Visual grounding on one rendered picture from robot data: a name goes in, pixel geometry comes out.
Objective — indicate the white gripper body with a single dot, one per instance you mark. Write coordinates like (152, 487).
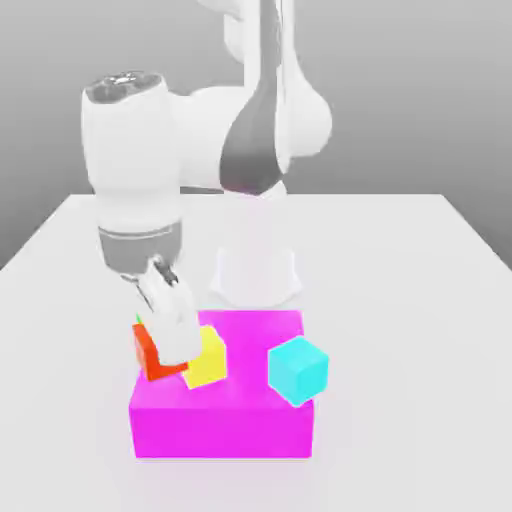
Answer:
(176, 324)

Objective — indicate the small red cube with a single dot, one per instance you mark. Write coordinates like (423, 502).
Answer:
(148, 366)

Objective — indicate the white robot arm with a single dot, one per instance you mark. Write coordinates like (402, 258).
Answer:
(132, 160)

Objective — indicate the small yellow cube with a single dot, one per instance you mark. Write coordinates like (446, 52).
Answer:
(208, 366)

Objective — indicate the small cyan cube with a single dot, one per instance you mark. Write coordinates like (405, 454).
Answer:
(298, 372)

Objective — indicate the large magenta box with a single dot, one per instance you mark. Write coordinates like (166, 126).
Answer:
(224, 428)

